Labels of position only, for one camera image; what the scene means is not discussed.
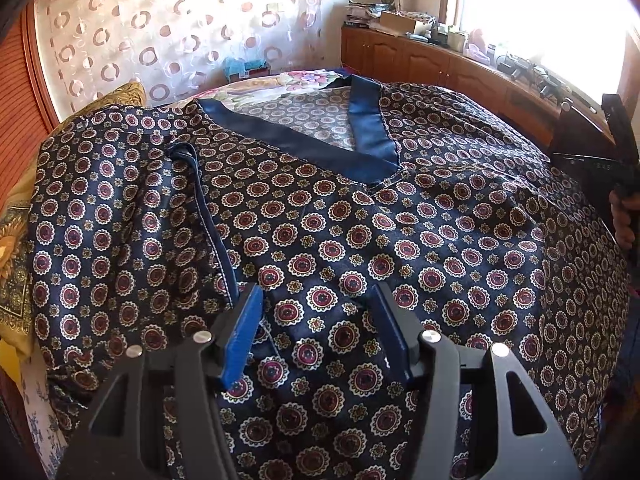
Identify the white blue-floral bedsheet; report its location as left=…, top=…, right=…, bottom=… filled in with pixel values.
left=19, top=355, right=69, bottom=480

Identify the circle pattern sheer curtain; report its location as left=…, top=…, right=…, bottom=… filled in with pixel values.
left=32, top=0, right=341, bottom=116

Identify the stack of papers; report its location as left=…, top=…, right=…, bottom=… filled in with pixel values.
left=344, top=1, right=396, bottom=29

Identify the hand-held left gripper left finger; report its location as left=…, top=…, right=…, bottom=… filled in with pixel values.
left=55, top=284, right=265, bottom=480

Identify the wooden slatted headboard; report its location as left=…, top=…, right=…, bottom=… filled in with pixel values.
left=0, top=7, right=66, bottom=211

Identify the pink floral quilt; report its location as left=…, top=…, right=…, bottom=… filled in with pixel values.
left=200, top=69, right=352, bottom=107

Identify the bright window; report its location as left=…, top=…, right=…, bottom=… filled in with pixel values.
left=444, top=0, right=640, bottom=107

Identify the navy medallion print pajama top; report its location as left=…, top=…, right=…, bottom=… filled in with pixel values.
left=27, top=75, right=633, bottom=480

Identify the wooden cabinet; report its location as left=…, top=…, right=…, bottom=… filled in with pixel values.
left=341, top=25, right=617, bottom=147

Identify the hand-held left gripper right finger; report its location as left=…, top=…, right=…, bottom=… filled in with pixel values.
left=369, top=281, right=583, bottom=480

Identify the person's right hand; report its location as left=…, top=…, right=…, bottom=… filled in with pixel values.
left=609, top=187, right=640, bottom=252

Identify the cardboard box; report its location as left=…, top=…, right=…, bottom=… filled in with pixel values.
left=379, top=10, right=424, bottom=37

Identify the yellow patterned pillow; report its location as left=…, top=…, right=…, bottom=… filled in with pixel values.
left=0, top=81, right=147, bottom=361

